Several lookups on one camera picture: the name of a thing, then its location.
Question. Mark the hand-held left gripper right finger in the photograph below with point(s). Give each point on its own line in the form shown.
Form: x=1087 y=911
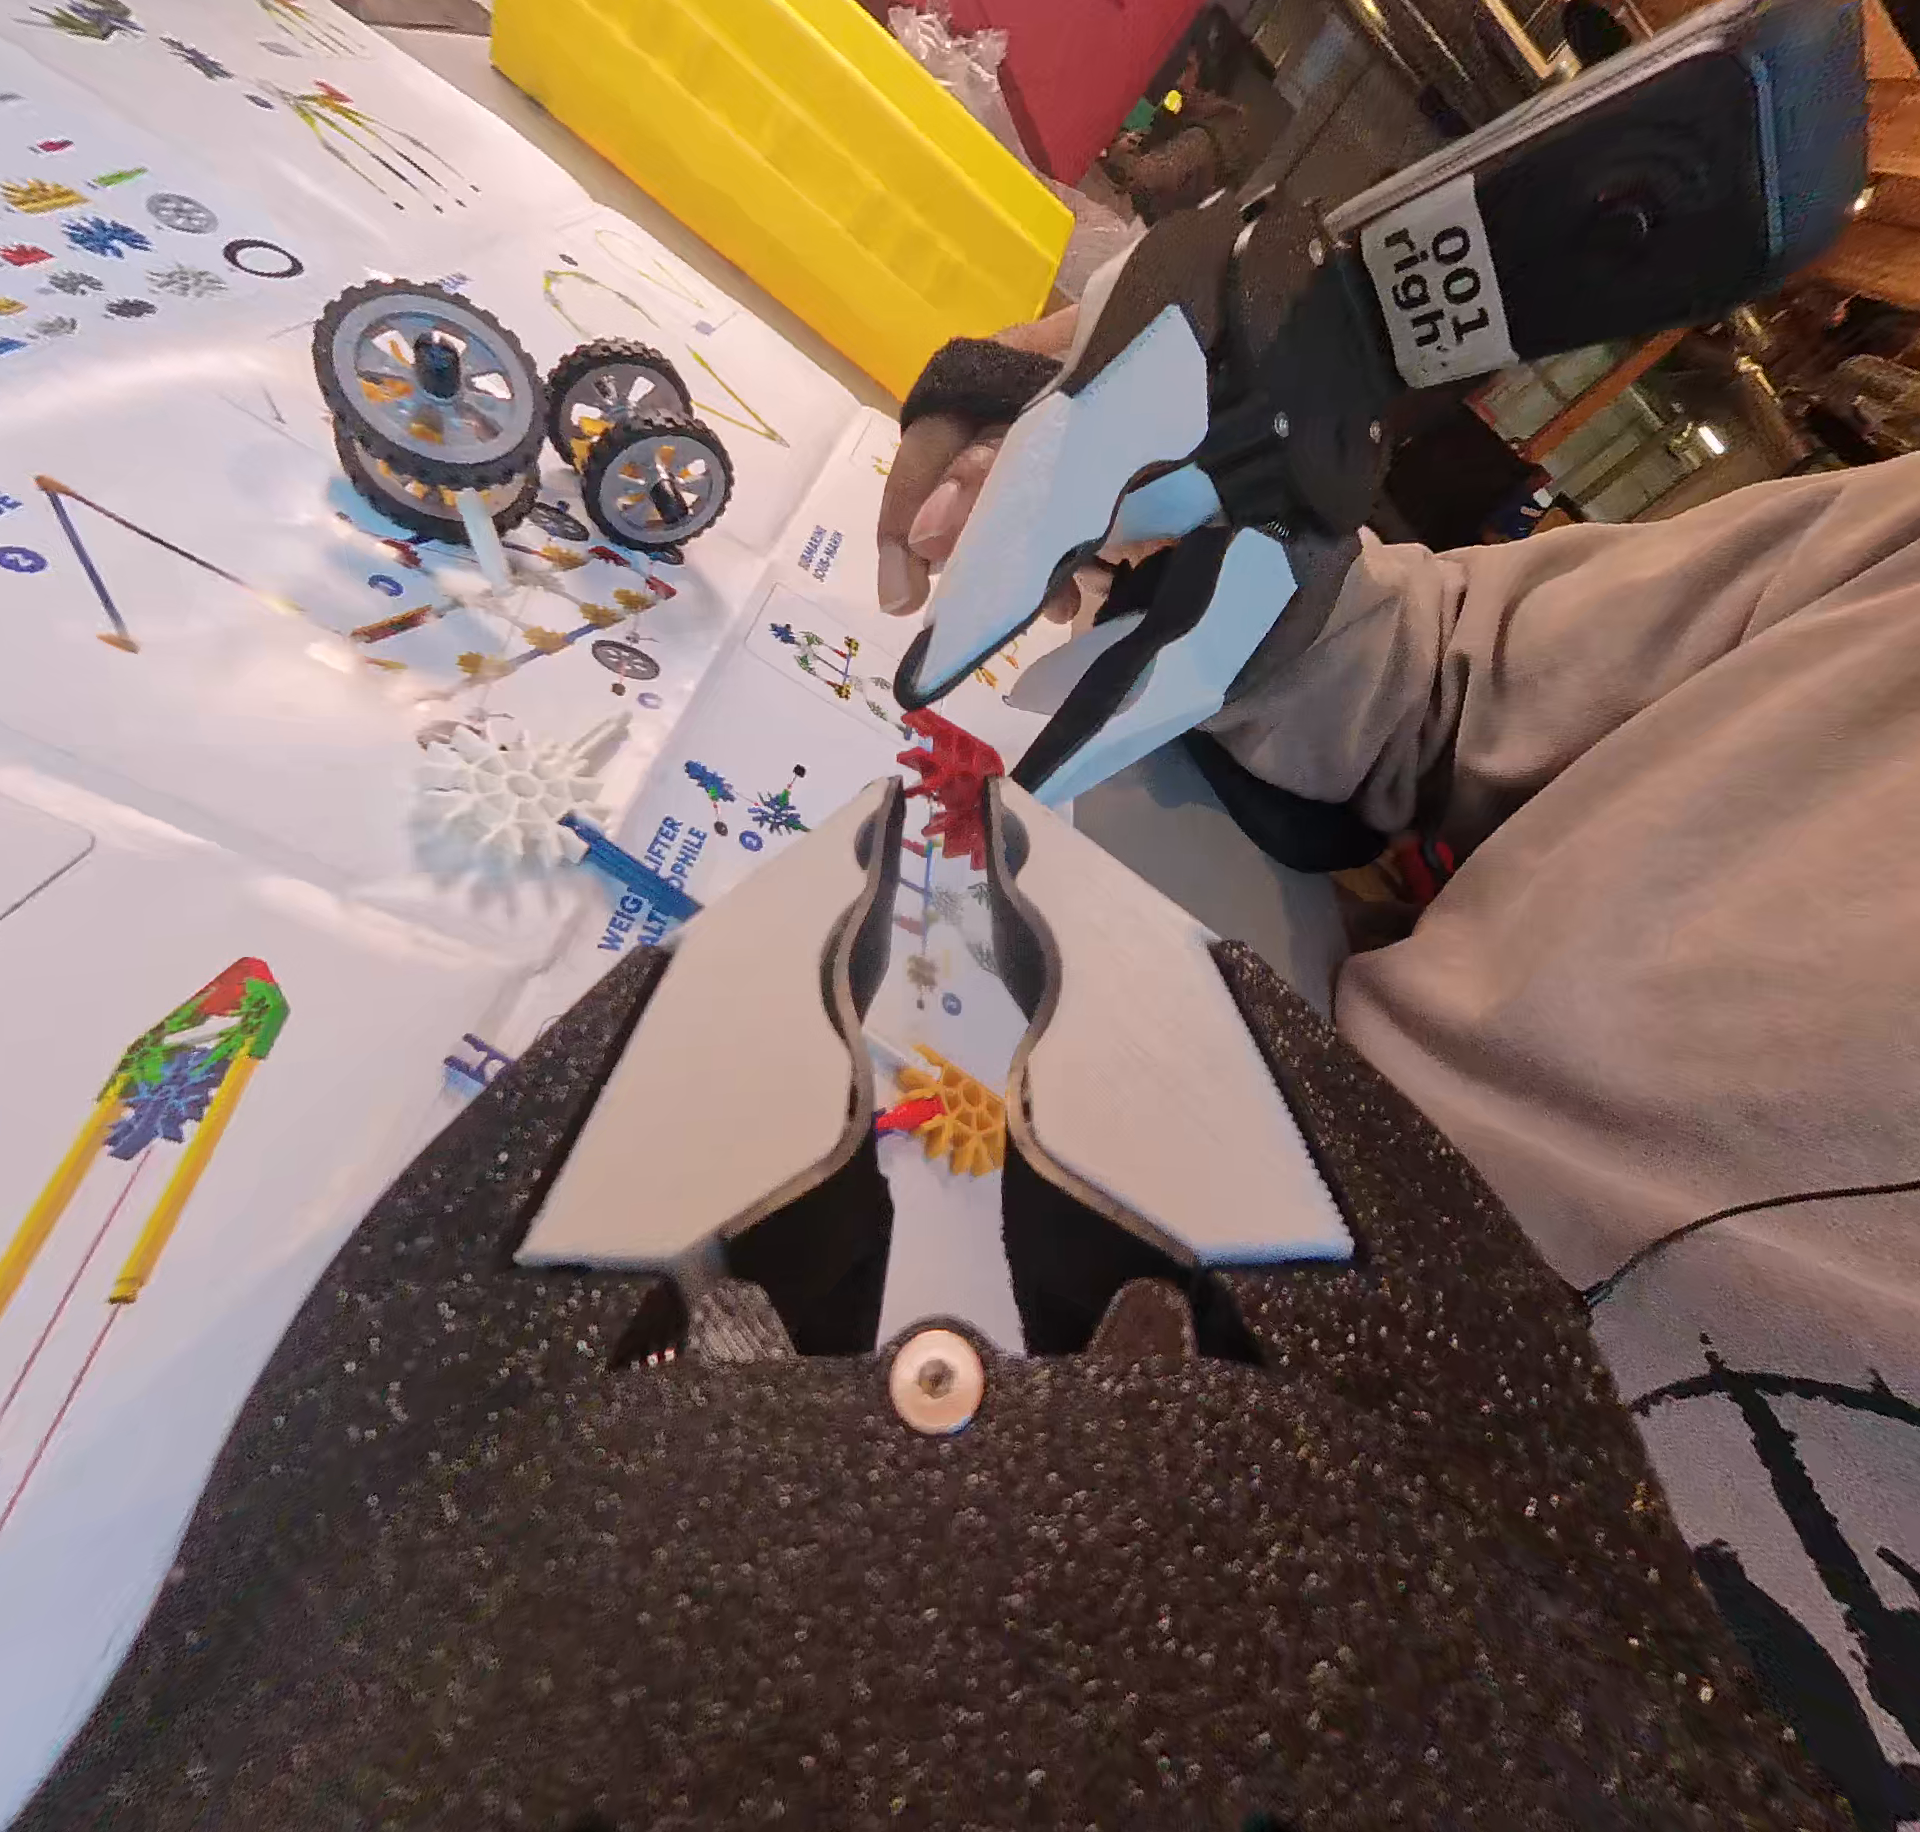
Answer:
x=1170 y=1099

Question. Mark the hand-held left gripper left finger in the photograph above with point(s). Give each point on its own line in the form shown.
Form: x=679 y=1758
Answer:
x=721 y=1099

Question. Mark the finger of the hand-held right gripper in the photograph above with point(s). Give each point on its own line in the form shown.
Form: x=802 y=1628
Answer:
x=1186 y=648
x=1081 y=453

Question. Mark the red rod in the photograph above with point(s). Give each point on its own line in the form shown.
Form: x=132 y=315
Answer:
x=908 y=1116

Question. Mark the blue rod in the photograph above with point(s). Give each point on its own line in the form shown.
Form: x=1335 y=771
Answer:
x=622 y=854

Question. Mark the red connector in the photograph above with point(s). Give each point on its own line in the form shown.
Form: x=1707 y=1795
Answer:
x=948 y=774

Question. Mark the white snowflake connector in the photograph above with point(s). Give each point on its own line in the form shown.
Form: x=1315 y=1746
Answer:
x=503 y=799

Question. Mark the white rod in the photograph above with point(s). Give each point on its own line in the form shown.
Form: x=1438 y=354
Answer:
x=601 y=742

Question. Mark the person's right forearm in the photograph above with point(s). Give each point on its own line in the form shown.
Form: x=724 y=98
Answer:
x=1575 y=693

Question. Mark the person's right hand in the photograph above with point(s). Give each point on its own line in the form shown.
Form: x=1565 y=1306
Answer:
x=922 y=514

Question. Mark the dark cloth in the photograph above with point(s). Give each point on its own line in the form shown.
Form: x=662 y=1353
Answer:
x=1305 y=813

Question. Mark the red cup-shaped foam cutout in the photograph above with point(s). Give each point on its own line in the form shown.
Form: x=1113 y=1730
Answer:
x=1081 y=19

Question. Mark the clear plastic wrap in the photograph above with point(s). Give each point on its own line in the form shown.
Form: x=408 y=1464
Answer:
x=945 y=48

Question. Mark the toy wheel pair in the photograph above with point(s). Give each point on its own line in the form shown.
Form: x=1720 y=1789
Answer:
x=646 y=468
x=427 y=393

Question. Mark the stack of yellow plastic bins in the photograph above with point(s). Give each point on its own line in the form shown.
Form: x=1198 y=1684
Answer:
x=750 y=108

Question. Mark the person's beige hoodie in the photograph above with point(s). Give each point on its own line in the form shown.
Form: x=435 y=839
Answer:
x=1725 y=1264

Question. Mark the white printed instruction sheet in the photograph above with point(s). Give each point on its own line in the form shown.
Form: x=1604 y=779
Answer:
x=226 y=754

